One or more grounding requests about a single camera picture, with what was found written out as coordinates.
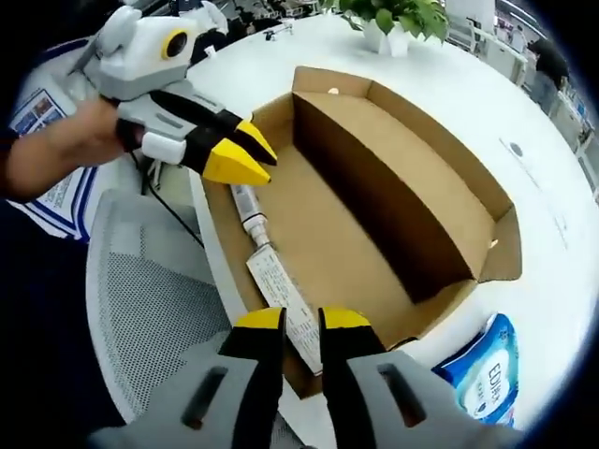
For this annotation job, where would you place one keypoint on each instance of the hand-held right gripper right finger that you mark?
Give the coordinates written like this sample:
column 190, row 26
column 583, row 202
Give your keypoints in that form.
column 374, row 407

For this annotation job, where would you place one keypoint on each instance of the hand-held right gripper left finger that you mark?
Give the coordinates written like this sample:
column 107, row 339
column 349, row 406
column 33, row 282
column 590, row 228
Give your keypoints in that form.
column 187, row 411

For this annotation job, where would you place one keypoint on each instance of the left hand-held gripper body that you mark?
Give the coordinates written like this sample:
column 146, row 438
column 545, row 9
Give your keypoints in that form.
column 135, row 56

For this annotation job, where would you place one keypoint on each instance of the blue soft wet wipes pack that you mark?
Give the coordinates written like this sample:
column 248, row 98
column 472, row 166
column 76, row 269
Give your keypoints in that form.
column 486, row 383

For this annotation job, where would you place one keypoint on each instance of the clear tube bottle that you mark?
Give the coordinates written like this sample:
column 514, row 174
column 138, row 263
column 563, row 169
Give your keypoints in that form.
column 281, row 299

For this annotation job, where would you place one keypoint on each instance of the brown cardboard shoe box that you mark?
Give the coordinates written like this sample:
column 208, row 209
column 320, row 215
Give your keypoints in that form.
column 337, row 266

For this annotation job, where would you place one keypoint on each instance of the person's left hand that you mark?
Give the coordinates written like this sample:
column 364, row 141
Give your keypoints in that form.
column 89, row 135

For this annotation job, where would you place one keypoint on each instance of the grey mesh office chair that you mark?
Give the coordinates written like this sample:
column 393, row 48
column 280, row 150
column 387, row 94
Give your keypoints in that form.
column 150, row 304

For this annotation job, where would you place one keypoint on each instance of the small grey table gadget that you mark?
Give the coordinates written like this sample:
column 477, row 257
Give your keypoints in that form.
column 278, row 30

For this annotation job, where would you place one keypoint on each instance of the person's dark blue clothing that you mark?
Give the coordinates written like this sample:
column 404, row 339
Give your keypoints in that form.
column 37, row 318

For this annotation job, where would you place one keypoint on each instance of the green potted plant white pot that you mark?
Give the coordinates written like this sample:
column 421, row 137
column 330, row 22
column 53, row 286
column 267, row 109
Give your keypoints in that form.
column 393, row 18

